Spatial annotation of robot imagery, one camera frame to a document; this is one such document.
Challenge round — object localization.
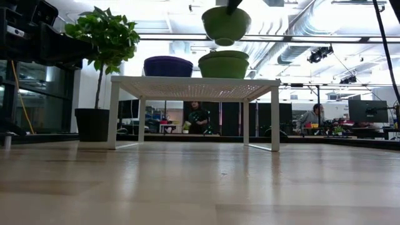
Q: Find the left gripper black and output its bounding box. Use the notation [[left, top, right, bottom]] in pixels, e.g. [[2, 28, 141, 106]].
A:
[[0, 0, 99, 68]]

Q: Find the green leafy small tree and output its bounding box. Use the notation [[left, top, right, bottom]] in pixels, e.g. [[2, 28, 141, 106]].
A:
[[64, 6, 141, 110]]

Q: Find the black framed glass partition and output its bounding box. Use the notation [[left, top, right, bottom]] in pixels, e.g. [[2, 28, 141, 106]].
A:
[[0, 59, 83, 136]]

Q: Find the black plant pot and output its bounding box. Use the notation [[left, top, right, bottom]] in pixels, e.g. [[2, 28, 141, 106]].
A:
[[74, 107, 109, 143]]

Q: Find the white perforated metal shelf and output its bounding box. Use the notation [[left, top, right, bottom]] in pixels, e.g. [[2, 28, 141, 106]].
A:
[[107, 75, 281, 153]]

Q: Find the black computer monitor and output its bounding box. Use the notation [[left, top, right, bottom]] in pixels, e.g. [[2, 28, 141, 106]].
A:
[[116, 99, 140, 120], [347, 99, 389, 124]]

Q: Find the black room divider panel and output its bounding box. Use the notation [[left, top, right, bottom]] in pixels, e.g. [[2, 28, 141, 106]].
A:
[[182, 101, 293, 138]]

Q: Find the person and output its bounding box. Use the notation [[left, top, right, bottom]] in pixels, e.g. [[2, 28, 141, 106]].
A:
[[296, 103, 326, 134], [186, 101, 211, 135]]

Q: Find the cluttered background desk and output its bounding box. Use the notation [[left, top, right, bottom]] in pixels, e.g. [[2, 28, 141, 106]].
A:
[[295, 123, 400, 141]]

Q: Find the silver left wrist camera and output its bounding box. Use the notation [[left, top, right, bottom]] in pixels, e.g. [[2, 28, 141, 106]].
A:
[[6, 24, 26, 38]]

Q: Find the black ceiling light rail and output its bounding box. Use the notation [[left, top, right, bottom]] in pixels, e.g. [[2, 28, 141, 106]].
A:
[[137, 32, 400, 44]]

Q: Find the yellow cable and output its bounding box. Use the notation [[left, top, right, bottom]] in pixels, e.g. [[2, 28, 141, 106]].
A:
[[11, 59, 36, 135]]

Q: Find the black aluminium table frame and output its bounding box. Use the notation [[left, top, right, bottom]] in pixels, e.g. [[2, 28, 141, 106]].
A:
[[0, 117, 400, 151]]

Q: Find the black ceiling mounted camera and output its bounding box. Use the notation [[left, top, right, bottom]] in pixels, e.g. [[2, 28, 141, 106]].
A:
[[307, 44, 334, 64], [339, 74, 358, 84]]

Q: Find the small grey metal post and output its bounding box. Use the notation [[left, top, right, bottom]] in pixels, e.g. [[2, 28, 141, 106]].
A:
[[2, 132, 13, 150]]

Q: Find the black background rig frame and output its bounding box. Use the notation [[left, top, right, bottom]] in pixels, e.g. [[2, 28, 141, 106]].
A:
[[277, 82, 400, 114]]

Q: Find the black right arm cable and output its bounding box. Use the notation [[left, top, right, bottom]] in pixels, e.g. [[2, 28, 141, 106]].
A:
[[371, 0, 400, 106]]

